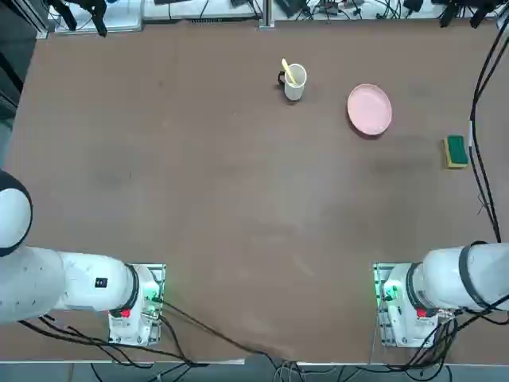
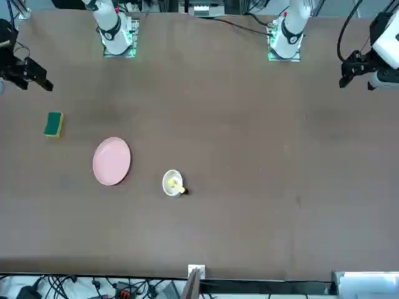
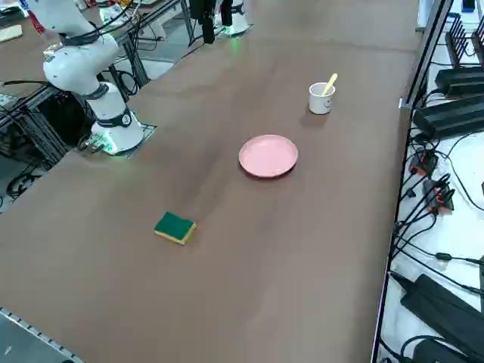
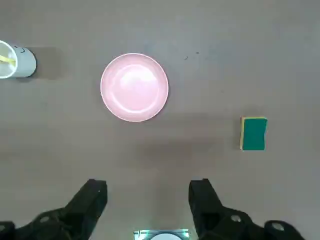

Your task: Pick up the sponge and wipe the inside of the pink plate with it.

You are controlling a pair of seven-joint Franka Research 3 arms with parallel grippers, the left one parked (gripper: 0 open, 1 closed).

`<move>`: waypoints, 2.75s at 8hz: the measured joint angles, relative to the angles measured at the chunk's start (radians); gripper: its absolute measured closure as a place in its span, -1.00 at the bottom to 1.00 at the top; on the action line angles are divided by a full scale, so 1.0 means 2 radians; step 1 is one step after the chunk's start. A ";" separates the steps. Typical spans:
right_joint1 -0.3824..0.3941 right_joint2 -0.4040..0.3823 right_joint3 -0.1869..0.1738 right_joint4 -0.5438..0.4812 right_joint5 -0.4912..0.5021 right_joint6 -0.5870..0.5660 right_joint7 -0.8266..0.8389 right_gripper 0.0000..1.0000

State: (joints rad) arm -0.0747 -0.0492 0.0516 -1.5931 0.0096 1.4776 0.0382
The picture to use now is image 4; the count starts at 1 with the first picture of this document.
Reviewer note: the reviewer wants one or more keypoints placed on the pink plate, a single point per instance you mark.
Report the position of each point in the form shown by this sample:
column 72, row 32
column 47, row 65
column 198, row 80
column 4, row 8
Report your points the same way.
column 134, row 87

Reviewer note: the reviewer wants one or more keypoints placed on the green and yellow sponge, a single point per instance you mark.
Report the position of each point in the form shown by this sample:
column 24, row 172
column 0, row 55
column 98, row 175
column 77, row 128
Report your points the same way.
column 253, row 133

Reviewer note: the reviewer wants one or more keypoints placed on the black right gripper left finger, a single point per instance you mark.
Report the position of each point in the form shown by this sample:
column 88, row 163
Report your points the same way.
column 82, row 200

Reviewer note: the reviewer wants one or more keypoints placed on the white smiley mug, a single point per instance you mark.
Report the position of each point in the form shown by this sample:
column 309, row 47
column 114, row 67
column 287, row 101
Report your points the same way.
column 25, row 62

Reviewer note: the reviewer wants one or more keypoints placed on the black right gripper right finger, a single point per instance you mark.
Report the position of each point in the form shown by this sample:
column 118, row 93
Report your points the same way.
column 202, row 200

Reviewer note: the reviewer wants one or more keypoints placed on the yellow spoon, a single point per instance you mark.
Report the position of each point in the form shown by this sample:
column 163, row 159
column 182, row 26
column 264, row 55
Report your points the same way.
column 7, row 60

